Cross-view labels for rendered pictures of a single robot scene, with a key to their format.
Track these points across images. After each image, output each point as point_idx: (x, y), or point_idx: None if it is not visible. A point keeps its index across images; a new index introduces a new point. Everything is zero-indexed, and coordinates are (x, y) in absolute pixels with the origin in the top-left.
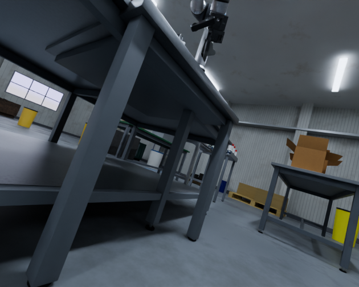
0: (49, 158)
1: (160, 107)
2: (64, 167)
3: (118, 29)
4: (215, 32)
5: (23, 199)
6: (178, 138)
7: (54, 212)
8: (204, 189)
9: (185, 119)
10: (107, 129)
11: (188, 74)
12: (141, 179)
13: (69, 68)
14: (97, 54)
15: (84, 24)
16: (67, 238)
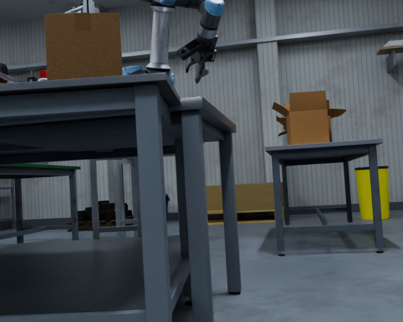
0: (55, 277)
1: (131, 143)
2: (96, 275)
3: (170, 122)
4: (207, 54)
5: (178, 293)
6: (183, 181)
7: (199, 292)
8: (229, 229)
9: (183, 153)
10: (206, 214)
11: (206, 120)
12: (137, 255)
13: None
14: (106, 131)
15: None
16: (212, 307)
